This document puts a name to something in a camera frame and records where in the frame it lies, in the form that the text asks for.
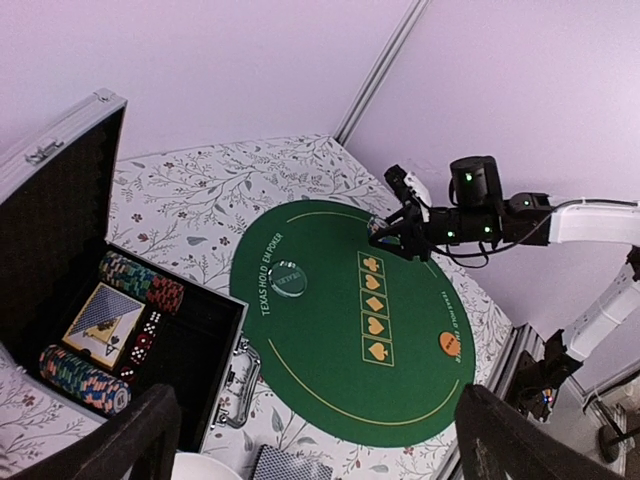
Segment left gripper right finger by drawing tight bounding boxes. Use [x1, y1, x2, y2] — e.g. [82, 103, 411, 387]
[455, 384, 621, 480]

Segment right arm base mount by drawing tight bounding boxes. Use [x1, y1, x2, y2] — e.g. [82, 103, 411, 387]
[511, 351, 564, 424]

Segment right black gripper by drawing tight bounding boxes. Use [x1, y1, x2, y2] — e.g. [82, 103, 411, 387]
[368, 204, 432, 262]

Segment clear acrylic dealer button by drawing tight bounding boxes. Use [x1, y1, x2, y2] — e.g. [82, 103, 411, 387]
[267, 260, 308, 298]

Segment left poker chip stack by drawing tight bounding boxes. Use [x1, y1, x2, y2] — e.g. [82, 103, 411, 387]
[39, 345, 132, 416]

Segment red and black dice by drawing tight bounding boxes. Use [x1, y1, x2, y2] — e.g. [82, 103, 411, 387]
[118, 311, 163, 384]

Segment right poker chip stack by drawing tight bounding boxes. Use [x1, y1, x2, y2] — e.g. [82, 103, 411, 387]
[98, 251, 185, 315]

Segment poker chip stack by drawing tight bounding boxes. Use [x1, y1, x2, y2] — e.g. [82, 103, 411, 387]
[39, 345, 132, 416]
[98, 251, 185, 315]

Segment boxed playing card deck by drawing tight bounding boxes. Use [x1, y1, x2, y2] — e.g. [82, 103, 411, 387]
[62, 282, 145, 370]

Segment round green poker mat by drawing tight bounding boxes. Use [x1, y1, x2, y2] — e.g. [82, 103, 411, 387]
[230, 200, 476, 448]

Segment orange big blind button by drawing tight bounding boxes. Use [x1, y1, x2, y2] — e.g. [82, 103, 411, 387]
[439, 331, 461, 357]

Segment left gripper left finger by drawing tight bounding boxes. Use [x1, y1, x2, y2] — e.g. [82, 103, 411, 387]
[1, 383, 181, 479]

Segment right aluminium frame post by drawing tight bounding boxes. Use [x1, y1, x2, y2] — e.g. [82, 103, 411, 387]
[333, 0, 432, 146]

